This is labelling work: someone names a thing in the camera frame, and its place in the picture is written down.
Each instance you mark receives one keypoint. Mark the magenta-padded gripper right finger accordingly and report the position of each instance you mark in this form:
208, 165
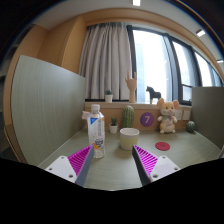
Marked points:
160, 166

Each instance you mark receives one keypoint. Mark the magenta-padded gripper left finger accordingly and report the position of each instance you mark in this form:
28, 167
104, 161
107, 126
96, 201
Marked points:
63, 166

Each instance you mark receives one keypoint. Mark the clear plastic drink bottle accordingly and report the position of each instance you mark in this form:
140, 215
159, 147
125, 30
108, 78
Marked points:
96, 131

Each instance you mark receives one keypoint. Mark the flat round red coaster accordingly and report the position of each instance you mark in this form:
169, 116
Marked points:
162, 146

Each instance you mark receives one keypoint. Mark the pale yellow-white cup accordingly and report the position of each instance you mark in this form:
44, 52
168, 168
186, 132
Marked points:
129, 140

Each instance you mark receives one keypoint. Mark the round purple sign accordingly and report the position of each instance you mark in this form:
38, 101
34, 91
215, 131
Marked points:
147, 119

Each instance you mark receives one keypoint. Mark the small round green cactus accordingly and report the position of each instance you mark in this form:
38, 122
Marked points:
190, 127

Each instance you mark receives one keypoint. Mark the plush mouse toy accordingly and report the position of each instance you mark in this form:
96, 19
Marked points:
167, 116

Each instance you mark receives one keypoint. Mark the pink horse figurine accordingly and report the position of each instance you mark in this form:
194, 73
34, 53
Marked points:
85, 115

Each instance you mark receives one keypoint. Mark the tall green cactus ornament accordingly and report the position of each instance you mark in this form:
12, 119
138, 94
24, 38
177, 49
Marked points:
127, 117

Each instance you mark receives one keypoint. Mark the small plant in white pot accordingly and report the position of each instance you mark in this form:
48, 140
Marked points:
113, 128
108, 98

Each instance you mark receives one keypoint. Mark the grey-green desk partition panel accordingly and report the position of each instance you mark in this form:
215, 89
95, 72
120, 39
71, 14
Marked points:
208, 113
46, 106

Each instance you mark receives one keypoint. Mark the black horse figurine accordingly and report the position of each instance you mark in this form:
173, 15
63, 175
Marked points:
153, 93

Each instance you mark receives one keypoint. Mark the wooden hand model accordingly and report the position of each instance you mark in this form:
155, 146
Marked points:
132, 86

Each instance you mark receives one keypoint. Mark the dark-framed window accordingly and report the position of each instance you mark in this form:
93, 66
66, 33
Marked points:
151, 63

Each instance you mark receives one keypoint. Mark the grey curtain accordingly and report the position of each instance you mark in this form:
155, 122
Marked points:
105, 63

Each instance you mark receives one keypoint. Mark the ceiling lights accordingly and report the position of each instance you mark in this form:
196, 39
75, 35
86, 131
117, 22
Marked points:
200, 32

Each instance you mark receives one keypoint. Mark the white wall outlet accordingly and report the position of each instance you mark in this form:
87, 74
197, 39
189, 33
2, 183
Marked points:
179, 115
186, 115

